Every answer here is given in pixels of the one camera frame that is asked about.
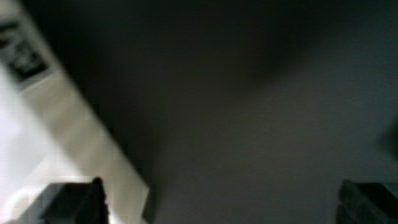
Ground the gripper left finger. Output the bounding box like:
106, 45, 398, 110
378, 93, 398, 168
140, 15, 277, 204
39, 176, 112, 224

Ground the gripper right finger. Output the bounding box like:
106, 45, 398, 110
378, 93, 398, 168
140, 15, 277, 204
335, 180, 398, 224

